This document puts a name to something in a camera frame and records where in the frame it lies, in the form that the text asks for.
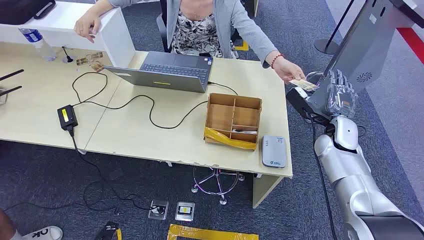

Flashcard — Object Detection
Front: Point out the autumn trees ID card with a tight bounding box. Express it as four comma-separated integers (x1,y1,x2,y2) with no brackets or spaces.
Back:
288,78,320,93

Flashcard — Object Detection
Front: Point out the black stanchion pole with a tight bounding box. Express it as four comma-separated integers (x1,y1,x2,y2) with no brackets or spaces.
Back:
313,0,355,56

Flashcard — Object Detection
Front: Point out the person's right hand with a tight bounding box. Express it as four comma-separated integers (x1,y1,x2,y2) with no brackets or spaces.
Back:
73,11,103,44

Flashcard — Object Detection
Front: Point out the yellow tape strip on box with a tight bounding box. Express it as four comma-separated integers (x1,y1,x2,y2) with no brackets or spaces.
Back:
203,126,258,151

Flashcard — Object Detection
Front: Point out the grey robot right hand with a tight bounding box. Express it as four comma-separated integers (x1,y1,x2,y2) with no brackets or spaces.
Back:
325,68,359,119

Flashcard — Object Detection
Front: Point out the grey kiosk stand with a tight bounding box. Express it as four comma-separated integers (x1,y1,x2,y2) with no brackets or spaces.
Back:
306,0,424,115

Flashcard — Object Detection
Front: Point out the black mains cable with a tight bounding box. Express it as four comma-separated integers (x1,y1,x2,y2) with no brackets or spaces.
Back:
2,125,167,214

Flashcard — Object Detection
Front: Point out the grey laptop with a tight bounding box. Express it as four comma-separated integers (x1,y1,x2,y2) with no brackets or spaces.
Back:
103,50,215,94

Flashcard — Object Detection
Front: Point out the floor socket with plug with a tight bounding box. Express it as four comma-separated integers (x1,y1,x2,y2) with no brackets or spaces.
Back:
148,199,170,221

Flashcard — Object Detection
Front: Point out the clear plastic hand film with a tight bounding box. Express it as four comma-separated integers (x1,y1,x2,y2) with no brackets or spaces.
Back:
326,82,359,119

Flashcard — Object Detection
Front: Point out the clear plastic water bottle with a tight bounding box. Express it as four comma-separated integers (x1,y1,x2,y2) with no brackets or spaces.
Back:
18,28,58,63

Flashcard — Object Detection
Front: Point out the clear round base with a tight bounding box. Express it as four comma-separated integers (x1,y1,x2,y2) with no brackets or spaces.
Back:
304,71,328,88

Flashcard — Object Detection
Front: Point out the wooden desk leg panel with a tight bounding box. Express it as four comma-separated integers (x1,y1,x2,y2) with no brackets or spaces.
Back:
252,173,284,209

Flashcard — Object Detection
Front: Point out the black antenna rod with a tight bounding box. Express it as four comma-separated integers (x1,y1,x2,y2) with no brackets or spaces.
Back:
0,68,25,82
0,85,23,98

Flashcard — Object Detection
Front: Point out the yellow floor tape strip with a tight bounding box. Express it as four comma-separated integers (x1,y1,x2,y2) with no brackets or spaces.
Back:
166,223,260,240

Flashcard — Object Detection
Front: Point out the chrome stool base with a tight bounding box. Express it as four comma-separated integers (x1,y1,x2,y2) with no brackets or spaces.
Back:
191,165,246,206

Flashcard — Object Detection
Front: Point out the black power adapter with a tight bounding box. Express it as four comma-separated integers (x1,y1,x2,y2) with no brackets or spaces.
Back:
56,104,79,131

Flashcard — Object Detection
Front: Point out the person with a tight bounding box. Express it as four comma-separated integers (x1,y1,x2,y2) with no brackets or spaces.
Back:
73,0,306,85

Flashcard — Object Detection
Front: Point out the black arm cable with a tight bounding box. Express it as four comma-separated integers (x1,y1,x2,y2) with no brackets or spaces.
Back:
308,114,338,240

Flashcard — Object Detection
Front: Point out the cardboard divider box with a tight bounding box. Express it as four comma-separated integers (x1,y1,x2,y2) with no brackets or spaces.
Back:
203,92,263,152

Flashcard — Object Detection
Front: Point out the floor socket with label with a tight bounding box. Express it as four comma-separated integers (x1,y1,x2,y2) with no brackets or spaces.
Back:
174,201,196,222

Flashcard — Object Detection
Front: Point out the black laptop power cable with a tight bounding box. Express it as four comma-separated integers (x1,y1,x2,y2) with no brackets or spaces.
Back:
71,71,239,130

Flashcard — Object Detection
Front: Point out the red bead bracelet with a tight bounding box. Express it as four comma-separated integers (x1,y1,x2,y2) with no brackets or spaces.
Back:
270,53,285,70

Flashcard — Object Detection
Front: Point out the bystander's leg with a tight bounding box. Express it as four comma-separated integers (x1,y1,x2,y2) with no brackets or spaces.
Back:
0,209,16,240

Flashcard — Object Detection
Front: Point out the grey white card reader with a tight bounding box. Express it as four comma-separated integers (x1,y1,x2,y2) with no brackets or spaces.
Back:
261,135,288,169

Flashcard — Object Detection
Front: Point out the white shoe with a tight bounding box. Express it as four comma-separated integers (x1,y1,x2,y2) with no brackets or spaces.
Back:
21,225,64,240

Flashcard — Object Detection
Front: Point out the red floor strip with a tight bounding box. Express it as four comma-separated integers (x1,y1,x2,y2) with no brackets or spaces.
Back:
395,27,424,66

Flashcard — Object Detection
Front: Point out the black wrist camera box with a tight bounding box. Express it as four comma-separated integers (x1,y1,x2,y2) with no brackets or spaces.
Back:
285,86,320,119

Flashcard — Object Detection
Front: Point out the black yellow tool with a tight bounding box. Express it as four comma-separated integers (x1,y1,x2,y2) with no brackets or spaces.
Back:
94,221,123,240

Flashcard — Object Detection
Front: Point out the wooden furniture panel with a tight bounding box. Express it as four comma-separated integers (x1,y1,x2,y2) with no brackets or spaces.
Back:
245,0,260,18

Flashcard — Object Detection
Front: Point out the person's left hand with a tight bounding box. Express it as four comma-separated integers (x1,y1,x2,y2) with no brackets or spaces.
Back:
271,56,306,85

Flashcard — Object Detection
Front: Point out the black bag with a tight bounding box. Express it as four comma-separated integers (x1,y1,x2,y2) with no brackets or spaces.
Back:
0,0,57,26

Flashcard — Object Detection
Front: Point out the white counter box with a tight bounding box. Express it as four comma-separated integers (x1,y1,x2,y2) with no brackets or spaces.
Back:
0,1,137,69

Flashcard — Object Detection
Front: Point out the short yellow tape mark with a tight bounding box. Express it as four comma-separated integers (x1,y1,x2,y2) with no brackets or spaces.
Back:
234,39,250,52

